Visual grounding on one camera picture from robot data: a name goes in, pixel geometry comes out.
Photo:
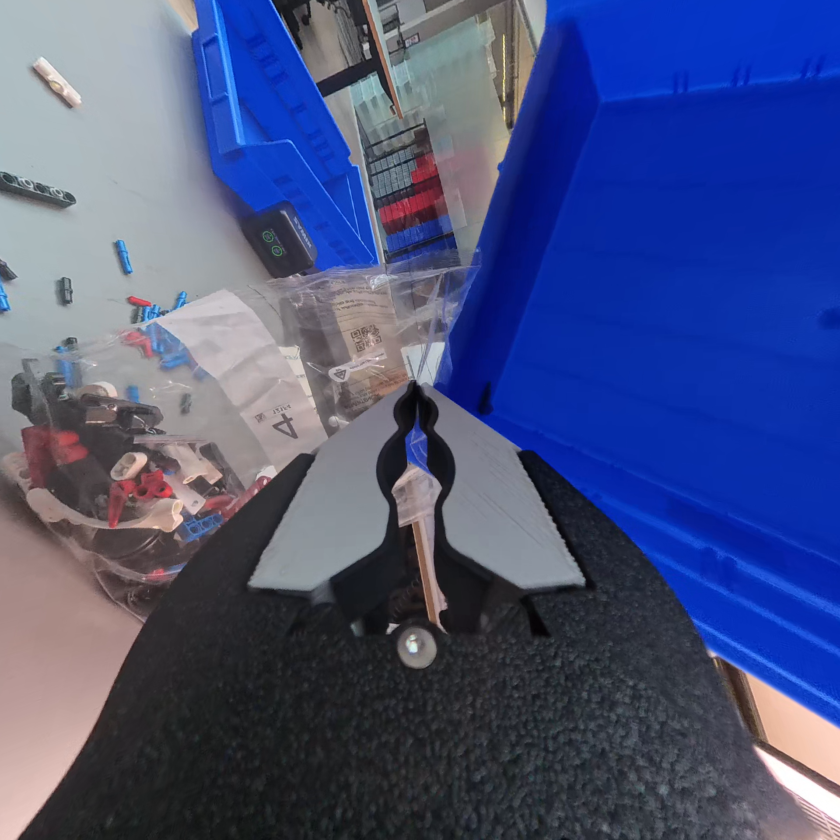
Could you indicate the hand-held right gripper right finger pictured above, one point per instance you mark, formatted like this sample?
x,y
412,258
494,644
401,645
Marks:
x,y
505,512

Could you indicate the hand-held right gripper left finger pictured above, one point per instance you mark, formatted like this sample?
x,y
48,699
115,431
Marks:
x,y
334,505

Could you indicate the clear bag with printed label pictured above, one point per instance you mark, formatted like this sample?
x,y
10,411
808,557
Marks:
x,y
367,341

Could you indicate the large blue plastic bin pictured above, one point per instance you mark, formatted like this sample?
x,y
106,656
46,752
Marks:
x,y
656,262

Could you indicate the white paper sheet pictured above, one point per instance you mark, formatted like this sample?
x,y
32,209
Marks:
x,y
243,367

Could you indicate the clear bag of toy pieces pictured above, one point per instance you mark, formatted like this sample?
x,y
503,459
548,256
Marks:
x,y
131,571

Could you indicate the pile of toy building pieces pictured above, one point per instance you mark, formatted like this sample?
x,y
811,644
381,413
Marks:
x,y
98,459

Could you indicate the black device with green lights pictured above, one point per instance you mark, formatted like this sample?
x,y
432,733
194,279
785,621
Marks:
x,y
279,239

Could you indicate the shelf of storage boxes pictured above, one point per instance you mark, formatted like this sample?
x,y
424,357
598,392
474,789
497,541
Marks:
x,y
410,197

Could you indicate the black toy pin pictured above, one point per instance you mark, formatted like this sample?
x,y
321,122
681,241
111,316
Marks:
x,y
65,291
6,270

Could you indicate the shallow blue plastic bin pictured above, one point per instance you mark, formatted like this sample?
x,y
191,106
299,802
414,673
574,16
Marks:
x,y
275,131

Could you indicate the black toy beam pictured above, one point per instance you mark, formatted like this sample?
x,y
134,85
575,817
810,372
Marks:
x,y
36,190

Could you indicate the white toy beam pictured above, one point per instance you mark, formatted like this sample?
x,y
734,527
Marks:
x,y
56,82

